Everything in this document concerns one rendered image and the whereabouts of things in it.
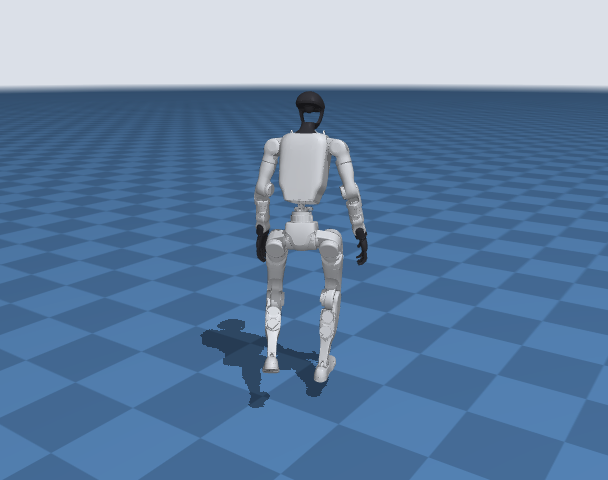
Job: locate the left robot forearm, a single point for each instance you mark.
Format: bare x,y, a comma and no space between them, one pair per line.
262,211

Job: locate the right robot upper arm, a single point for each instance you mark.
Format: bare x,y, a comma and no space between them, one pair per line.
340,150

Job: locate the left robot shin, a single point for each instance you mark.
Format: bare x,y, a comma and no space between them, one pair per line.
272,325

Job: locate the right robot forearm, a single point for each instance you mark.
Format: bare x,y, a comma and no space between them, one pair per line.
354,207

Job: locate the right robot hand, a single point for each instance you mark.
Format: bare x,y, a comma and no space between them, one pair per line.
363,244

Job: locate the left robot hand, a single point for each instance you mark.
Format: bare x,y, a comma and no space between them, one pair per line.
261,243

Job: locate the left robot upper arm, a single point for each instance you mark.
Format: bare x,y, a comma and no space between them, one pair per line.
267,168

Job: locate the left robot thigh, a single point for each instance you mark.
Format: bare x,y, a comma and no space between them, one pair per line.
276,257

